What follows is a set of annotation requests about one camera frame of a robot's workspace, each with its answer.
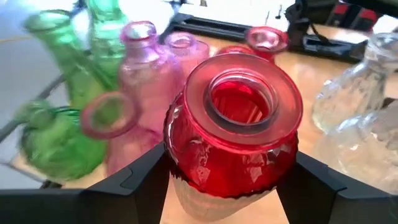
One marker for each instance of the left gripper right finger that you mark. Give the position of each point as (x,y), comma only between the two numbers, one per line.
(317,199)

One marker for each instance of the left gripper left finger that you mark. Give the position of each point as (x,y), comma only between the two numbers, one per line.
(133,196)

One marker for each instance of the pink wavy glass vase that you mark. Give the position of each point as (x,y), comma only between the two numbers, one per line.
(130,149)

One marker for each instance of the clear wide glass vase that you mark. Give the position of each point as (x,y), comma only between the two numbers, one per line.
(367,155)

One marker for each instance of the green round glass vase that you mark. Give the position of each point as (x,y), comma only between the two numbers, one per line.
(59,149)

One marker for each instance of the red tall ribbed vase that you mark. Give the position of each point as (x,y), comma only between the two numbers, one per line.
(233,168)

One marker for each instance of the pink ribbed round-shouldered vase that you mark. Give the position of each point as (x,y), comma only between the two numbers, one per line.
(146,77)

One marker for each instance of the green conical glass vase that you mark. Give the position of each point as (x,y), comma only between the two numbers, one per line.
(74,71)

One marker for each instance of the green ribbed jug vase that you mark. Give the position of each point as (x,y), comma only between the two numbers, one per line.
(107,43)

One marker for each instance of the red flared-rim glass vase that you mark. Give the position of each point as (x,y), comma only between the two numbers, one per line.
(267,39)

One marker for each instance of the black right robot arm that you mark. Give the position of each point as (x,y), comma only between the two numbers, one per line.
(297,18)

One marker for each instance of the clear narrow-neck glass vase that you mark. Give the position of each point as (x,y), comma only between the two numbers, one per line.
(351,87)

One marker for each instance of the wooden rectangular box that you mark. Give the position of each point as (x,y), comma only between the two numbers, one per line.
(311,81)

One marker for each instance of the black aluminium table frame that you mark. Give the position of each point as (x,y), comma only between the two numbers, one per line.
(211,28)

